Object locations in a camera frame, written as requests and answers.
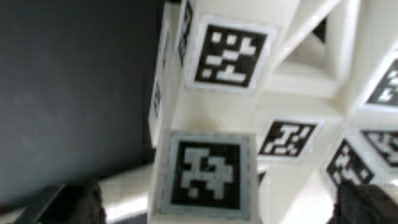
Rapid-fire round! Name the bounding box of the white chair seat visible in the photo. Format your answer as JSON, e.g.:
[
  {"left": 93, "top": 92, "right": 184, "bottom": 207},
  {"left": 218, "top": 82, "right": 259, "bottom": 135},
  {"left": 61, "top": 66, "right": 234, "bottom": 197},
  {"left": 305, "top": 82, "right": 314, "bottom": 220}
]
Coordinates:
[{"left": 95, "top": 19, "right": 344, "bottom": 224}]

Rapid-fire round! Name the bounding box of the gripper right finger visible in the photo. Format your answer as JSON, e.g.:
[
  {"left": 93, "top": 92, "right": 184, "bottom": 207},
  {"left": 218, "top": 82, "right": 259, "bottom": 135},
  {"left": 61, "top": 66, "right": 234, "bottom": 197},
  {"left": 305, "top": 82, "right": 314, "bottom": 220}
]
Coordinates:
[{"left": 330, "top": 182, "right": 398, "bottom": 224}]

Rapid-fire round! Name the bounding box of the white chair back frame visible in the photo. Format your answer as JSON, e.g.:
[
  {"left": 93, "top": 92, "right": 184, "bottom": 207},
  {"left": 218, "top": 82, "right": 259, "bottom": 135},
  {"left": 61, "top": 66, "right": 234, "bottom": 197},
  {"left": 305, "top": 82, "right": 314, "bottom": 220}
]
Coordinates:
[{"left": 148, "top": 0, "right": 398, "bottom": 224}]

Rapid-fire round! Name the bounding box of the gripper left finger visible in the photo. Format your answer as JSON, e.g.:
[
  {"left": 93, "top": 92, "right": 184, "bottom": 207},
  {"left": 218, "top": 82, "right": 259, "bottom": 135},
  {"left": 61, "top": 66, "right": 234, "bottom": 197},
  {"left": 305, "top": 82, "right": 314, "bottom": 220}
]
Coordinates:
[{"left": 12, "top": 181, "right": 106, "bottom": 224}]

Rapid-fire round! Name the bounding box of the white tagged cube nut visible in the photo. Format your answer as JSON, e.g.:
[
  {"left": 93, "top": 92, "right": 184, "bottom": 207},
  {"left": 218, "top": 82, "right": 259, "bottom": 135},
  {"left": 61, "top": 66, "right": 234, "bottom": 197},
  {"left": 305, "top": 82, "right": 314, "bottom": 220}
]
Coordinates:
[
  {"left": 323, "top": 128, "right": 398, "bottom": 190},
  {"left": 147, "top": 131, "right": 259, "bottom": 224}
]

